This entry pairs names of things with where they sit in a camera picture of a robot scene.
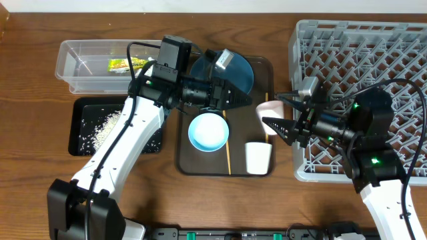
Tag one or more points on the clear plastic bin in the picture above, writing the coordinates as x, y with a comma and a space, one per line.
83, 65

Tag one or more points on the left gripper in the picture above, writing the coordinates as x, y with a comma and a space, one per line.
219, 92

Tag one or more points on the dark blue plate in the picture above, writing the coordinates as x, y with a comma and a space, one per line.
238, 71

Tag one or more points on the pink cup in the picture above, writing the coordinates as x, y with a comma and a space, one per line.
273, 109

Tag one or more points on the black tray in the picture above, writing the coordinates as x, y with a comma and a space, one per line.
79, 105

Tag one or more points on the grey dishwasher rack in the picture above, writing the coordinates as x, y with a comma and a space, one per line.
348, 56

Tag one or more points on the light blue bowl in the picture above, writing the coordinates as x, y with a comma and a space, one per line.
208, 132

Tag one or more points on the brown serving tray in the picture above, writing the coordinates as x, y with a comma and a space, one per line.
244, 127

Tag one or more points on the wooden chopstick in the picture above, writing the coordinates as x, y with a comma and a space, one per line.
227, 148
266, 135

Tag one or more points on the left wooden chopstick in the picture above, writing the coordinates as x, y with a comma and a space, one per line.
227, 148

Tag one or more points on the yellow green snack wrapper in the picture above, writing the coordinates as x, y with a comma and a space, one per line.
123, 66

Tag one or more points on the pale green cup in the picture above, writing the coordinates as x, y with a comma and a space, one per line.
257, 157

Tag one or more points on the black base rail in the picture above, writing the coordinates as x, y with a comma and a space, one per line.
290, 234

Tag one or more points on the rice pile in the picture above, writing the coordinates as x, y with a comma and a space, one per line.
96, 125

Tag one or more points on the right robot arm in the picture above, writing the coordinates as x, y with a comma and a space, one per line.
360, 138

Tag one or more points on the right wooden chopstick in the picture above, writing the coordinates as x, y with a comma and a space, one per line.
266, 135

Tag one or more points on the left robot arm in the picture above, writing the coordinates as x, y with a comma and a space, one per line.
86, 207

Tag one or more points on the white tissue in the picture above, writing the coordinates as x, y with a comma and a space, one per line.
149, 71

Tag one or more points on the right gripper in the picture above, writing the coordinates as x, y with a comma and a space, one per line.
304, 126

